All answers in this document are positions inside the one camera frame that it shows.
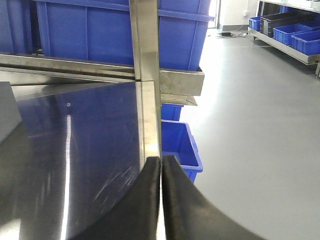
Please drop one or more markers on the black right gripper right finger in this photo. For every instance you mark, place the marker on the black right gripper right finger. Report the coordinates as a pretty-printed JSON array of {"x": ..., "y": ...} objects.
[{"x": 188, "y": 215}]

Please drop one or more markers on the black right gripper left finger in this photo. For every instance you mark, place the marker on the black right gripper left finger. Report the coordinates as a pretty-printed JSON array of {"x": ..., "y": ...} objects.
[{"x": 135, "y": 216}]

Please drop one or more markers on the blue bin below table edge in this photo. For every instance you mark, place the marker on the blue bin below table edge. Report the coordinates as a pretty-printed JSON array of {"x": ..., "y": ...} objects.
[{"x": 178, "y": 140}]

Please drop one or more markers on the blue bin on distant cart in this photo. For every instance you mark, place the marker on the blue bin on distant cart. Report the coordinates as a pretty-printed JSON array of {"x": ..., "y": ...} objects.
[{"x": 283, "y": 34}]

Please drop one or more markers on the black tray on cart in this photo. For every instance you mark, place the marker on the black tray on cart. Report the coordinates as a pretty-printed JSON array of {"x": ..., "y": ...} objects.
[{"x": 271, "y": 21}]

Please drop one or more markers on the distant steel shelf cart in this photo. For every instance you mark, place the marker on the distant steel shelf cart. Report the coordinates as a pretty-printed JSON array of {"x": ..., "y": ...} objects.
[{"x": 269, "y": 6}]

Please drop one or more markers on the stainless steel rack frame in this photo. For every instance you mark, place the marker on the stainless steel rack frame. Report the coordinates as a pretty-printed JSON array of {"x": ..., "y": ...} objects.
[{"x": 170, "y": 86}]

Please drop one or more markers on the blue bin right of post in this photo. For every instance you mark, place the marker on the blue bin right of post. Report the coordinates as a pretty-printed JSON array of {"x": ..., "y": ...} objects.
[{"x": 100, "y": 30}]

